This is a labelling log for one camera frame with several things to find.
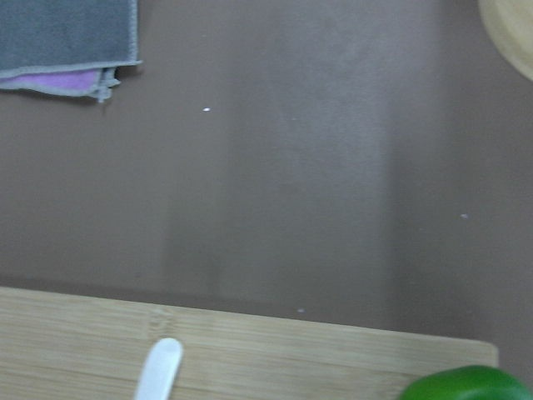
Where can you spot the white ceramic spoon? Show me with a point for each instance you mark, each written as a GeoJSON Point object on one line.
{"type": "Point", "coordinates": [160, 370]}

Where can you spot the bamboo cutting board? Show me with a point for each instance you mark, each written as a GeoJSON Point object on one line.
{"type": "Point", "coordinates": [58, 346]}

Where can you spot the green lime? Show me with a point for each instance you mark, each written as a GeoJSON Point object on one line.
{"type": "Point", "coordinates": [471, 382]}

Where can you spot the folded grey cloth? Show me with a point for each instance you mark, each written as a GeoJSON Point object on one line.
{"type": "Point", "coordinates": [67, 48]}

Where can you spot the wooden mug tree stand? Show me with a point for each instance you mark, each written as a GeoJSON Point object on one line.
{"type": "Point", "coordinates": [509, 26]}

